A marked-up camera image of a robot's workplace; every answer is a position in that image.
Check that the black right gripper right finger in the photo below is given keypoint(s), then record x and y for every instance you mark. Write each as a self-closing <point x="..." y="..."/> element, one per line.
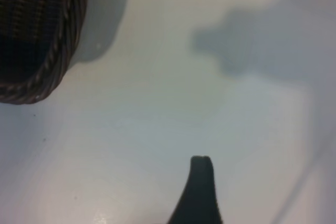
<point x="210" y="197"/>

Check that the dark brown wicker basket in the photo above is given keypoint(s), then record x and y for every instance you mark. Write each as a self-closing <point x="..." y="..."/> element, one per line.
<point x="39" y="11"/>

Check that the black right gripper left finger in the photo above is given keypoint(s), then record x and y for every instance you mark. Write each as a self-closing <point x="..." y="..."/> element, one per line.
<point x="193" y="197"/>

